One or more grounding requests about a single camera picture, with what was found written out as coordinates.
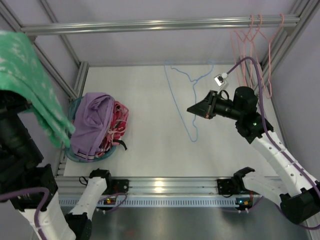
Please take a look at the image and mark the blue wire hanger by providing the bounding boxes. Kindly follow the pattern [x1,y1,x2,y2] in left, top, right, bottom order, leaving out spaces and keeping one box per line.
[163,60,215,143]

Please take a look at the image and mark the green white patterned trousers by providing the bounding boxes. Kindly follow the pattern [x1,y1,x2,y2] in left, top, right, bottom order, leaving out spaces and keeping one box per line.
[0,30,76,148]

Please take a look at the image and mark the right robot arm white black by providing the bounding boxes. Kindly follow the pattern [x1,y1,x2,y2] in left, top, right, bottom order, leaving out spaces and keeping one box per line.
[187,86,320,225]

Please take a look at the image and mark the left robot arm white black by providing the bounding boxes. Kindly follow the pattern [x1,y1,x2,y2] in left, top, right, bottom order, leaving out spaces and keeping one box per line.
[0,90,111,240]

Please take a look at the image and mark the pink red garment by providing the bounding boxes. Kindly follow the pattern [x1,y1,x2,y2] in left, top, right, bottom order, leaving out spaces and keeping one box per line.
[95,100,129,157]

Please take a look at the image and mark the purple garment in basket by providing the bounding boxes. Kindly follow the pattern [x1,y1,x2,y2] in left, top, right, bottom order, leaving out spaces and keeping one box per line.
[70,92,115,162]

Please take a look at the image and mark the teal laundry basket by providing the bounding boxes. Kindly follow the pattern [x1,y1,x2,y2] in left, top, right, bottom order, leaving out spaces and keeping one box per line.
[64,96,116,163]

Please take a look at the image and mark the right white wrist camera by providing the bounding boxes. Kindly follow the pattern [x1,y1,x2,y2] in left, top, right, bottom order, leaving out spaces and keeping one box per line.
[214,72,229,91]

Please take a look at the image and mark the pink wire hanger left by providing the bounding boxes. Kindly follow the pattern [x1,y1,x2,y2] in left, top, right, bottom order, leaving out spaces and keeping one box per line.
[229,15,254,88]

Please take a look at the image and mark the pink wire hanger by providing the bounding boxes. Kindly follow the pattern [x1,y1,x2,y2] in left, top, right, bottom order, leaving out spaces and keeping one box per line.
[229,15,254,88]
[239,13,270,91]
[256,13,285,99]

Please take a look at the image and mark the pink wire hanger middle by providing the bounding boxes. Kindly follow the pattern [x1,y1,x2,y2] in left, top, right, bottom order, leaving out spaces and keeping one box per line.
[239,13,270,91]

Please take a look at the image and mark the pink wire hanger right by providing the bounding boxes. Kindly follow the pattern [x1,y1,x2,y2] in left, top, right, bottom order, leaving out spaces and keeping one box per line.
[256,13,285,99]

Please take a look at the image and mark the aluminium hanging rail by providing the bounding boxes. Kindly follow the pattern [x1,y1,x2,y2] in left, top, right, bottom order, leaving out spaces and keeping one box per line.
[21,14,300,36]

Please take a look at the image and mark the slotted grey cable duct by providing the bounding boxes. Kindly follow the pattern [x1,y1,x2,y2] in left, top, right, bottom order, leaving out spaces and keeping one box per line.
[57,197,251,208]

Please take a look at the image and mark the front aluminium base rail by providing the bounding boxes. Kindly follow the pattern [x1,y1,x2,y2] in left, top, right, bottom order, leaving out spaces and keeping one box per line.
[54,176,312,198]

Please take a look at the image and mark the left aluminium frame posts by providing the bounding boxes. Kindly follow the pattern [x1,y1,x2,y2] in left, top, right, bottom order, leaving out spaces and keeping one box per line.
[0,0,90,100]

